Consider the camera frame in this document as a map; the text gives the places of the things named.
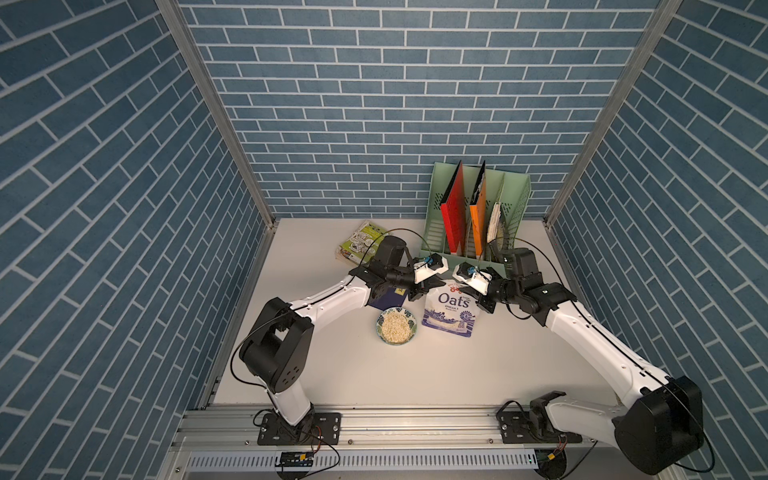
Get white purple oats bag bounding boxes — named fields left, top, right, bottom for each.
left=421, top=281, right=480, bottom=338

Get green leaf pattern bowl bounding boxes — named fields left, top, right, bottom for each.
left=376, top=307, right=417, bottom=346

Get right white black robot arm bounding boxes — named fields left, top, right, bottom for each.
left=453, top=248, right=711, bottom=475

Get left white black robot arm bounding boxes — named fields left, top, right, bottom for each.
left=233, top=234, right=449, bottom=427

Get dark blue book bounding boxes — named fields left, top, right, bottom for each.
left=368, top=288, right=407, bottom=311

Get green comic book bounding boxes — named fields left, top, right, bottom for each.
left=335, top=221, right=386, bottom=265

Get orange folder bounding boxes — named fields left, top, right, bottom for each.
left=469, top=163, right=486, bottom=260

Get red folder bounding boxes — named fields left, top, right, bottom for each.
left=440, top=162, right=466, bottom=255

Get mint green file organizer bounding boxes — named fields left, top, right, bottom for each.
left=420, top=163, right=531, bottom=272

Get small black electronics board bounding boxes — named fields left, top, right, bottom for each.
left=276, top=452, right=314, bottom=470

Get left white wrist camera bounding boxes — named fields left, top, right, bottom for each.
left=413, top=253, right=449, bottom=283

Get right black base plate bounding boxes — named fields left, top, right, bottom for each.
left=496, top=411, right=584, bottom=445

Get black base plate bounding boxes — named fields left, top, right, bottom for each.
left=496, top=411, right=584, bottom=445
left=257, top=412, right=342, bottom=446

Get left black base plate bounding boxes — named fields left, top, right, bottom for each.
left=257, top=412, right=342, bottom=446

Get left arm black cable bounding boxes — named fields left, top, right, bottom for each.
left=229, top=227, right=433, bottom=391

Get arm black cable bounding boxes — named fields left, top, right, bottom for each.
left=229, top=227, right=433, bottom=391
left=488, top=236, right=716, bottom=475

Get white perforated cable duct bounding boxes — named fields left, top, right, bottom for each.
left=184, top=448, right=539, bottom=473

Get aluminium mounting rail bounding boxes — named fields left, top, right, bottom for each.
left=170, top=407, right=670, bottom=454

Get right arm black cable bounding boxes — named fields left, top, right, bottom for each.
left=488, top=236, right=716, bottom=475

